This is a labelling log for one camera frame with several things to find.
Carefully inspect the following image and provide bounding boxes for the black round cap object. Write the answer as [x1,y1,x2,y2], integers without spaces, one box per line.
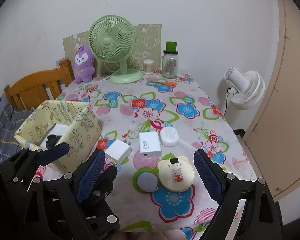
[45,134,62,149]

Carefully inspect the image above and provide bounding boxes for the cream bear round mirror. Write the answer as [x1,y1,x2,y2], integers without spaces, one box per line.
[157,155,195,192]

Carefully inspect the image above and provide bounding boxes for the small white plug charger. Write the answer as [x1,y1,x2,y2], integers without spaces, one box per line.
[105,139,132,165]

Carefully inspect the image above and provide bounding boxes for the white oval case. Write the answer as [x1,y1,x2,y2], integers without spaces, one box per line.
[159,127,179,147]

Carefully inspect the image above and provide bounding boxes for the white 45W charger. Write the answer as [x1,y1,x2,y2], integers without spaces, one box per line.
[139,132,162,158]

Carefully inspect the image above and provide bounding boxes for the yellow patterned storage box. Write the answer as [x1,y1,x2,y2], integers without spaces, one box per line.
[14,100,101,173]

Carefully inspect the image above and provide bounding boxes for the plaid blue bedding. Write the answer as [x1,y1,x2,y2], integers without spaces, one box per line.
[0,101,32,164]

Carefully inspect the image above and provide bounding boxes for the wooden chair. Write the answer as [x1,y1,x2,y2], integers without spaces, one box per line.
[4,59,74,110]

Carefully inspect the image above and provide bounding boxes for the floral tablecloth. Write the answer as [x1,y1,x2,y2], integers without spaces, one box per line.
[34,71,258,240]

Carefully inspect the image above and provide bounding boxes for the beige door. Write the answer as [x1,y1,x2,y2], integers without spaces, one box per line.
[243,0,300,201]

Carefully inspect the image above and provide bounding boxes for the purple plush rabbit toy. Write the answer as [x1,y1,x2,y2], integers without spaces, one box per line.
[74,44,95,83]

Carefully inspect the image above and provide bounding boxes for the white standing fan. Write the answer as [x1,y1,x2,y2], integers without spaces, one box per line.
[224,67,265,111]

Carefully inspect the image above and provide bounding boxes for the cotton swab container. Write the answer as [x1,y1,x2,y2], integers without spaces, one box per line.
[143,60,154,75]

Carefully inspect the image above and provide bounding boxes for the glass jar with green lid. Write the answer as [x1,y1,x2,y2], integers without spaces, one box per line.
[162,41,178,79]

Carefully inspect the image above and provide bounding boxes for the green desk fan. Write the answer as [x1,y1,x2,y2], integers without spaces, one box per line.
[88,15,143,84]

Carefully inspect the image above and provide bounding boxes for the patterned cardboard backboard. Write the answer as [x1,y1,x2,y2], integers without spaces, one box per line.
[63,24,162,70]

